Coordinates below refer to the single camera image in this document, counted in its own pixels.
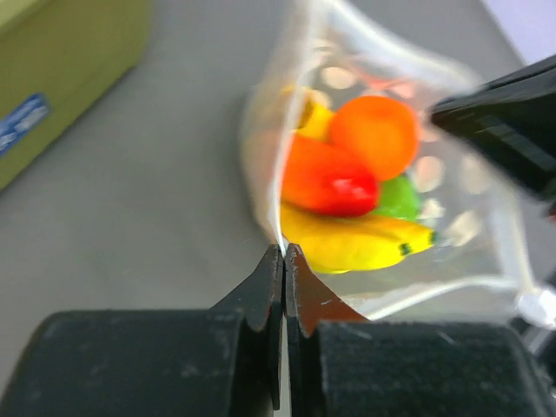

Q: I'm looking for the fake yellow pepper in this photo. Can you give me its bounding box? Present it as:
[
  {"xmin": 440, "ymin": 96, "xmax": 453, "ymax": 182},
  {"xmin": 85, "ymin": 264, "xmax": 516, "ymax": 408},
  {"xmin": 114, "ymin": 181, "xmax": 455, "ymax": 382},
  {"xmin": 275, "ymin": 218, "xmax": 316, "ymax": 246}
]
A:
[{"xmin": 292, "ymin": 87, "xmax": 335, "ymax": 142}]

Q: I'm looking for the blue tub label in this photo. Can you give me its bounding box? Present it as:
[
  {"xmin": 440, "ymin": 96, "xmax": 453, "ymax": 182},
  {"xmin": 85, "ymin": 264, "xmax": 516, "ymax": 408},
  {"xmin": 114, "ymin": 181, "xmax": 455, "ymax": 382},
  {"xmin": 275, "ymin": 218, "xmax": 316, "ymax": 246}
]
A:
[{"xmin": 1, "ymin": 93, "xmax": 50, "ymax": 156}]

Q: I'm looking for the fake red mango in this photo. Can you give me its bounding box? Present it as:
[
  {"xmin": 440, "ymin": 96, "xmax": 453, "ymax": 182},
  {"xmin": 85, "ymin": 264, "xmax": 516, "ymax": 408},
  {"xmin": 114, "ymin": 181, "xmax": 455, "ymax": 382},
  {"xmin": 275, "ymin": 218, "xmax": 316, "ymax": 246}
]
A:
[{"xmin": 281, "ymin": 135, "xmax": 380, "ymax": 217}]

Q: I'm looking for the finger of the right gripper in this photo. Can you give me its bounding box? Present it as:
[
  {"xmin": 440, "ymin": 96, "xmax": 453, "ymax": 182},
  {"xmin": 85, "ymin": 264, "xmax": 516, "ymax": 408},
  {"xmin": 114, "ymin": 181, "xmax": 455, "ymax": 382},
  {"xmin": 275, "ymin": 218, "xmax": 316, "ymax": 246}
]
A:
[{"xmin": 430, "ymin": 56, "xmax": 555, "ymax": 200}]

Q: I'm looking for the fake banana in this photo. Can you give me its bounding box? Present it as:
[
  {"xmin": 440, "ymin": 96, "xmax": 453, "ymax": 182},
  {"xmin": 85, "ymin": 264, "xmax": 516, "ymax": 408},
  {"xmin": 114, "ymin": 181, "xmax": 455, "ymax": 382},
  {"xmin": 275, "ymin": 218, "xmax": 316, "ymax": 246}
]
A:
[{"xmin": 281, "ymin": 204, "xmax": 437, "ymax": 274}]

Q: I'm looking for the polka dot zip bag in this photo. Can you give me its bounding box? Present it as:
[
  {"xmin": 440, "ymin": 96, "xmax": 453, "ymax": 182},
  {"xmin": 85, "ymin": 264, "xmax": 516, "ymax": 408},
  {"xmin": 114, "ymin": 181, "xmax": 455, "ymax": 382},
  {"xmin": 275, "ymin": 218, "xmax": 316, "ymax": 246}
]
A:
[{"xmin": 240, "ymin": 1, "xmax": 555, "ymax": 328}]

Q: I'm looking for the fake green fruit in bag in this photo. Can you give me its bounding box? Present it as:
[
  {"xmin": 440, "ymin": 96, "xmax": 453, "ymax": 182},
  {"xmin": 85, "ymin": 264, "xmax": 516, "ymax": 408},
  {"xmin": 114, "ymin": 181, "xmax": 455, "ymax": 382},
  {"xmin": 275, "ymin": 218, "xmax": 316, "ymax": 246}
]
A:
[{"xmin": 373, "ymin": 175, "xmax": 421, "ymax": 222}]

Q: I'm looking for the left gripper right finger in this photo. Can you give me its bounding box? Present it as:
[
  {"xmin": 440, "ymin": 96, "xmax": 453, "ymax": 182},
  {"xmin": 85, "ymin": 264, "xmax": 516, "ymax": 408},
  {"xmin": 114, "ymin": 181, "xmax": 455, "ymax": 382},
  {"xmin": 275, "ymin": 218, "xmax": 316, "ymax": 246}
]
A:
[{"xmin": 284, "ymin": 245, "xmax": 555, "ymax": 416}]

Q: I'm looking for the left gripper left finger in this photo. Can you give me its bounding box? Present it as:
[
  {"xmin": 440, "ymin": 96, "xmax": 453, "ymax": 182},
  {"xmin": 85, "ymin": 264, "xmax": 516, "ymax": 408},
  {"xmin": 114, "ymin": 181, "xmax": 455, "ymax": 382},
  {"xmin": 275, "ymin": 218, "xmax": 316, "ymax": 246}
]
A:
[{"xmin": 1, "ymin": 246, "xmax": 283, "ymax": 416}]

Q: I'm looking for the fake orange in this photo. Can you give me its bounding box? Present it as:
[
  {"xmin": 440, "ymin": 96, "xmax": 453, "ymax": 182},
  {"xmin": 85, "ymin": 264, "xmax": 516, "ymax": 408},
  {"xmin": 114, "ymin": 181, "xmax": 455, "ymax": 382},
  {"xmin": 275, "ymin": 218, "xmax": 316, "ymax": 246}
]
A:
[{"xmin": 328, "ymin": 96, "xmax": 420, "ymax": 181}]

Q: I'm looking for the olive green plastic tub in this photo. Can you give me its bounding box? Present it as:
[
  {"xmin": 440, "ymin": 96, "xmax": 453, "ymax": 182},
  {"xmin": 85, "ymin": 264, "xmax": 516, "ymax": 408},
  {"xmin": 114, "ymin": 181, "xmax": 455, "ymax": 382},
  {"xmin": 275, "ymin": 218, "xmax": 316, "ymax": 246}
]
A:
[{"xmin": 1, "ymin": 0, "xmax": 153, "ymax": 187}]

